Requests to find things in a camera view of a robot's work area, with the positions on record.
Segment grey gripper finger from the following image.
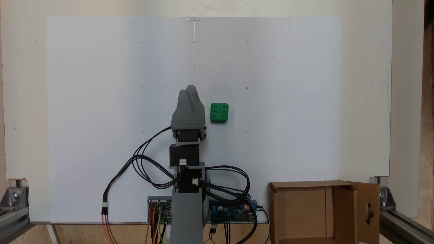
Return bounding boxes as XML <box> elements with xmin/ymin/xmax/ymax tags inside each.
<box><xmin>187</xmin><ymin>85</ymin><xmax>205</xmax><ymax>117</ymax></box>
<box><xmin>174</xmin><ymin>90</ymin><xmax>190</xmax><ymax>117</ymax></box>

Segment green dice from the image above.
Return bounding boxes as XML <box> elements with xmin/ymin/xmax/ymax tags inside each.
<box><xmin>210</xmin><ymin>103</ymin><xmax>229</xmax><ymax>123</ymax></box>

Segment green circuit board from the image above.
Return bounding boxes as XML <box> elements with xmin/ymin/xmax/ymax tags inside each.
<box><xmin>147</xmin><ymin>197</ymin><xmax>173</xmax><ymax>225</ymax></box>

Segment white paper sheet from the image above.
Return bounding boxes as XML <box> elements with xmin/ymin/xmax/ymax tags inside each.
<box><xmin>46</xmin><ymin>16</ymin><xmax>341</xmax><ymax>224</ymax></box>

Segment blue circuit board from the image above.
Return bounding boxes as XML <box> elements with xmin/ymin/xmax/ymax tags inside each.
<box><xmin>209</xmin><ymin>200</ymin><xmax>258</xmax><ymax>224</ymax></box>

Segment brown cardboard box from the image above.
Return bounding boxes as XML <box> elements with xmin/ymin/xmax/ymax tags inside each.
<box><xmin>268</xmin><ymin>180</ymin><xmax>380</xmax><ymax>244</ymax></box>

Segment black gripper motor cable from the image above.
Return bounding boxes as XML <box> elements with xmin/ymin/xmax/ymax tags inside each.
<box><xmin>132</xmin><ymin>126</ymin><xmax>186</xmax><ymax>189</ymax></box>

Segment black arm motor cable loop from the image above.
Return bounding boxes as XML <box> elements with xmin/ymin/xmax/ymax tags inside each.
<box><xmin>199</xmin><ymin>165</ymin><xmax>252</xmax><ymax>205</ymax></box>

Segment coloured jumper wires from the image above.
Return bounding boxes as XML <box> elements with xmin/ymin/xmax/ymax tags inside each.
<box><xmin>149</xmin><ymin>203</ymin><xmax>167</xmax><ymax>244</ymax></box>

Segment black cable with white connector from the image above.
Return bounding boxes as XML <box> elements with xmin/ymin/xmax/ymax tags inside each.
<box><xmin>101</xmin><ymin>154</ymin><xmax>177</xmax><ymax>216</ymax></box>

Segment orange and red wires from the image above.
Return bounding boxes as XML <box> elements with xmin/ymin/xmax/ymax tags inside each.
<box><xmin>102</xmin><ymin>213</ymin><xmax>118</xmax><ymax>244</ymax></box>

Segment metal corner bracket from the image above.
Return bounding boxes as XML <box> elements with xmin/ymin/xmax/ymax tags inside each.
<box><xmin>378</xmin><ymin>186</ymin><xmax>396</xmax><ymax>211</ymax></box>
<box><xmin>0</xmin><ymin>186</ymin><xmax>29</xmax><ymax>208</ymax></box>

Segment aluminium frame post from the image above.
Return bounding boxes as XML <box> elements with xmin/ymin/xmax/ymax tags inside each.
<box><xmin>379</xmin><ymin>207</ymin><xmax>434</xmax><ymax>244</ymax></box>
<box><xmin>0</xmin><ymin>203</ymin><xmax>31</xmax><ymax>244</ymax></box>

